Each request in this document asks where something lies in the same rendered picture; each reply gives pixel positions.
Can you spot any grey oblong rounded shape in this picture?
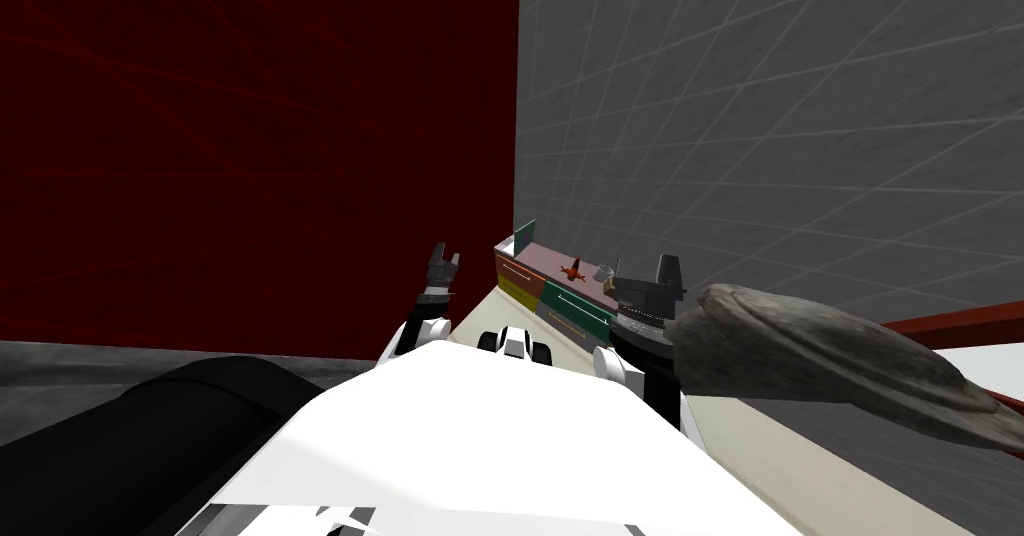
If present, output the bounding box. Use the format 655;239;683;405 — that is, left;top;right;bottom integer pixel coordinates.
665;282;1024;455

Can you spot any cabinet with coloured drawers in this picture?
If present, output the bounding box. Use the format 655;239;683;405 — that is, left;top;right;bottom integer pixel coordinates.
493;219;635;355

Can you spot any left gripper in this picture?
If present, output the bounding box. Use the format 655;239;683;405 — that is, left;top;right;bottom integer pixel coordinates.
425;242;462;293

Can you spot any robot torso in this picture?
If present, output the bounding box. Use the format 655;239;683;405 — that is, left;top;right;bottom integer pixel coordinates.
171;324;804;536

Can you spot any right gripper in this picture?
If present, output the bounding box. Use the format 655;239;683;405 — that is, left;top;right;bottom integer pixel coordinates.
610;253;689;321

